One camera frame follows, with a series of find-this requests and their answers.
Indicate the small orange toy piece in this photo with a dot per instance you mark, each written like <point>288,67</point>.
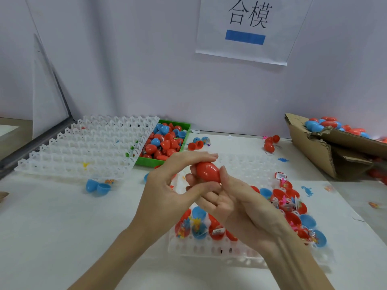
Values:
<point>109,181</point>
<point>373,204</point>

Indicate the small capsule cluster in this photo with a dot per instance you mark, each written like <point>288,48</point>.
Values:
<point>198,142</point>

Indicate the small blue toy piece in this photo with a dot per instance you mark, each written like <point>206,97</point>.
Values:
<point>307,191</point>

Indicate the flat brown cardboard sheet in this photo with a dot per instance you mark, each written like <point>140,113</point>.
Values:
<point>3,195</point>

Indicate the blue egg shell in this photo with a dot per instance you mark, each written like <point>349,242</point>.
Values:
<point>98,187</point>

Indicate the person's right forearm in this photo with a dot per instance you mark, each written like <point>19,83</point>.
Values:
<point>296,268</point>

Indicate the pile of finished eggs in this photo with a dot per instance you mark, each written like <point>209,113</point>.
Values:
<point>341,125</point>

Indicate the green plastic tray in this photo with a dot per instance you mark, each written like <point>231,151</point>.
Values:
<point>187,125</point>

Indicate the white paper sign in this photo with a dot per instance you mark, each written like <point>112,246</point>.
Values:
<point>290,30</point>

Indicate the clear triangular panel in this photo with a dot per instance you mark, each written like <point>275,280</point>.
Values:
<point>48,87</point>

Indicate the person's right hand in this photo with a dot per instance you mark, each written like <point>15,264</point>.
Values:
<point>248,208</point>

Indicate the cardboard box of capsules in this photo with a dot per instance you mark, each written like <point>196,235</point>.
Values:
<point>311,148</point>

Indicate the person's left hand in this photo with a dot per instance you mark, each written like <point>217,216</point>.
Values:
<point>163,199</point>

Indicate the grey metal rail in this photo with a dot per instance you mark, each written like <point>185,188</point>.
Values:
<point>33,145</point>

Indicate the clear plastic egg tray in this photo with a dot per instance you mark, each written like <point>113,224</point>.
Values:
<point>84,145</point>
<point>242,169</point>

